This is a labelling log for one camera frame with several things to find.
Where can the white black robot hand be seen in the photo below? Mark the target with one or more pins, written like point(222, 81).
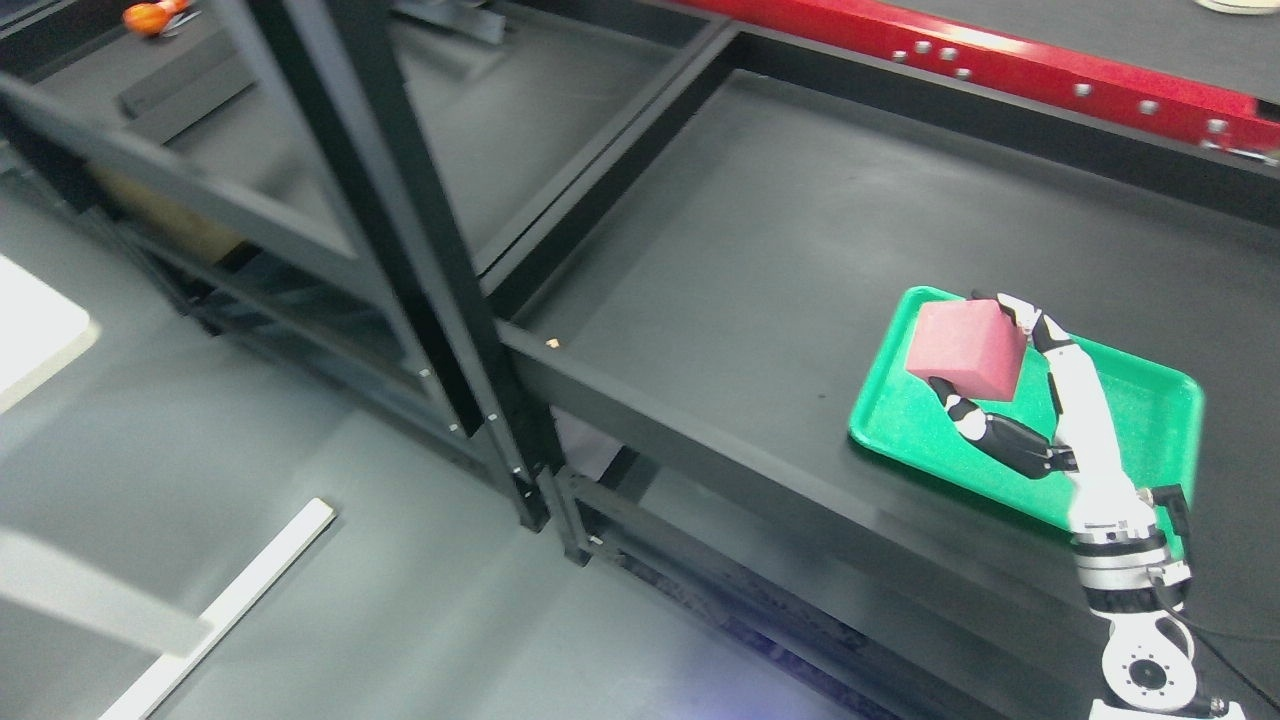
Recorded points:
point(1105, 506)

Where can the pink foam block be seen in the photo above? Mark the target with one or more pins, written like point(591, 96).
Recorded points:
point(973, 344)

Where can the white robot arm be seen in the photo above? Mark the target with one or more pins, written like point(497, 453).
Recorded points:
point(1149, 660)

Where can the green plastic tray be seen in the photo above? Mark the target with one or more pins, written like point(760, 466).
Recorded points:
point(1157, 412)

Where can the right black metal shelf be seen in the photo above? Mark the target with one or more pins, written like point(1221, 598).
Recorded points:
point(720, 294)

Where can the black metal shelf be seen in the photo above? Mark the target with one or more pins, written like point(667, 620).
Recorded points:
point(720, 294)
point(351, 190)

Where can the left black metal shelf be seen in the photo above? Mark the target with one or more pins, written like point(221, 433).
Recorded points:
point(351, 190)

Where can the orange round object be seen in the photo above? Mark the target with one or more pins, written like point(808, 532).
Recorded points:
point(153, 19)

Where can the white standing desk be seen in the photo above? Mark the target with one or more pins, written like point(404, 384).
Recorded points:
point(126, 563)

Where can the red conveyor frame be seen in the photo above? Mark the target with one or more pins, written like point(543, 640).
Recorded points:
point(1186, 110)

